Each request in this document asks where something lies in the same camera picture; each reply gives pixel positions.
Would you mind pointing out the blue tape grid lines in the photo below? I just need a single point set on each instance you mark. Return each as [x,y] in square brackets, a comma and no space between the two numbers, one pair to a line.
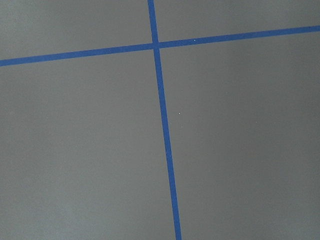
[100,140]

